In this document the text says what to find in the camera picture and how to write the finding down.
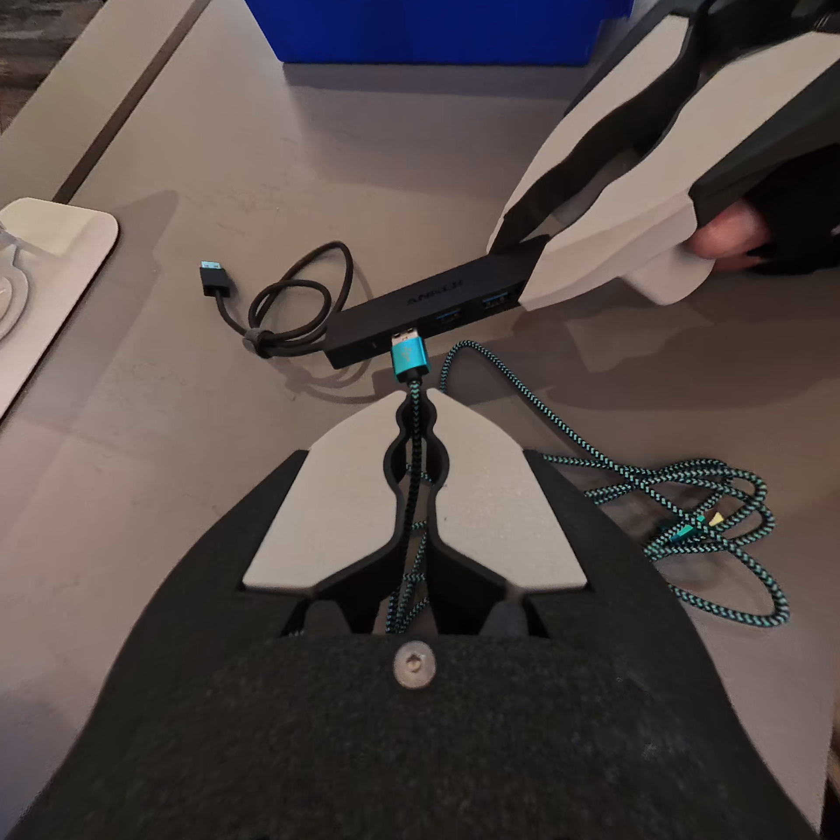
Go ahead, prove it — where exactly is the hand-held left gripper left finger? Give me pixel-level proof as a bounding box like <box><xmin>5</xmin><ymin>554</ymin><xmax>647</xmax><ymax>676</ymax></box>
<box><xmin>241</xmin><ymin>392</ymin><xmax>412</xmax><ymax>596</ymax></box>

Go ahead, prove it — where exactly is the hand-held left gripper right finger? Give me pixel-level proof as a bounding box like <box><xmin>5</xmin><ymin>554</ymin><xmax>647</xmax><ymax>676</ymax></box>
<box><xmin>423</xmin><ymin>387</ymin><xmax>589</xmax><ymax>596</ymax></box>

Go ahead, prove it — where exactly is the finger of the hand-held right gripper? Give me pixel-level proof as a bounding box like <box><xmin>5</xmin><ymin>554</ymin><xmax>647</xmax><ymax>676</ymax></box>
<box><xmin>487</xmin><ymin>13</ymin><xmax>700</xmax><ymax>257</ymax></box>
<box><xmin>518</xmin><ymin>29</ymin><xmax>840</xmax><ymax>312</ymax></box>

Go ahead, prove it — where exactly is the teal braided usb cable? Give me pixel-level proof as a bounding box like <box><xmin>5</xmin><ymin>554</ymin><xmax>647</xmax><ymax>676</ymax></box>
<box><xmin>384</xmin><ymin>331</ymin><xmax>791</xmax><ymax>636</ymax></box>

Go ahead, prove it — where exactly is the blue storage bin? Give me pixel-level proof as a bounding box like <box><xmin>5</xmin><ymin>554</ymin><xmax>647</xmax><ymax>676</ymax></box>
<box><xmin>244</xmin><ymin>0</ymin><xmax>636</xmax><ymax>67</ymax></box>

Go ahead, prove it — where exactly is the black usb hub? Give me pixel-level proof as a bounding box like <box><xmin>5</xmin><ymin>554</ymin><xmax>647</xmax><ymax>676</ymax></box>
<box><xmin>199</xmin><ymin>235</ymin><xmax>552</xmax><ymax>370</ymax></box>

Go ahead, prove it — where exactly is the person's right hand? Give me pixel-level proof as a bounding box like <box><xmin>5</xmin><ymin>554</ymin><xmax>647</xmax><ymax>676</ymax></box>
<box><xmin>692</xmin><ymin>197</ymin><xmax>775</xmax><ymax>273</ymax></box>

